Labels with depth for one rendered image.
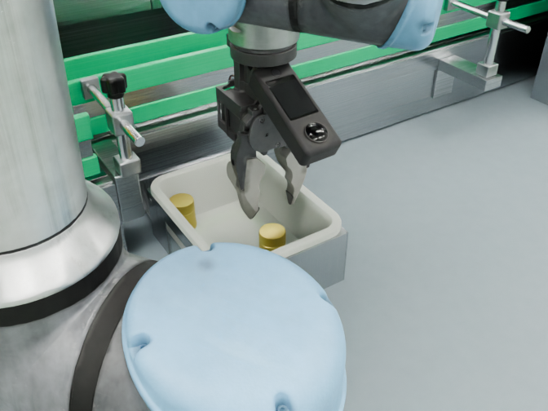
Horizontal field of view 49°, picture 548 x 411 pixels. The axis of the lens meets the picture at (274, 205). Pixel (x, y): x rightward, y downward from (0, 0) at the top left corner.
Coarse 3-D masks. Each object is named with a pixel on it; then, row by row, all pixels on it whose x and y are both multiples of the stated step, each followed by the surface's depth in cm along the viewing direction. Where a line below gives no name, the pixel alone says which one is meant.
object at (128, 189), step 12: (96, 144) 79; (108, 144) 79; (108, 156) 77; (108, 168) 74; (120, 180) 73; (132, 180) 74; (120, 192) 74; (132, 192) 75; (120, 204) 75; (132, 204) 76; (132, 216) 77
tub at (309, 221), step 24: (192, 168) 83; (216, 168) 84; (168, 192) 82; (192, 192) 84; (216, 192) 86; (264, 192) 86; (216, 216) 85; (240, 216) 85; (264, 216) 85; (288, 216) 82; (312, 216) 77; (336, 216) 74; (192, 240) 70; (216, 240) 81; (240, 240) 81; (288, 240) 81; (312, 240) 70
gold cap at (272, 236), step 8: (264, 224) 77; (272, 224) 77; (280, 224) 77; (264, 232) 75; (272, 232) 75; (280, 232) 75; (264, 240) 75; (272, 240) 75; (280, 240) 75; (264, 248) 76; (272, 248) 75
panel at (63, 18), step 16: (64, 0) 86; (80, 0) 87; (96, 0) 88; (112, 0) 89; (128, 0) 91; (144, 0) 92; (64, 16) 87; (80, 16) 88; (96, 16) 89; (112, 16) 91
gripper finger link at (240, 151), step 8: (240, 136) 66; (232, 144) 67; (240, 144) 66; (248, 144) 66; (232, 152) 67; (240, 152) 66; (248, 152) 67; (232, 160) 68; (240, 160) 67; (232, 168) 68; (240, 168) 68; (240, 176) 68; (240, 184) 69
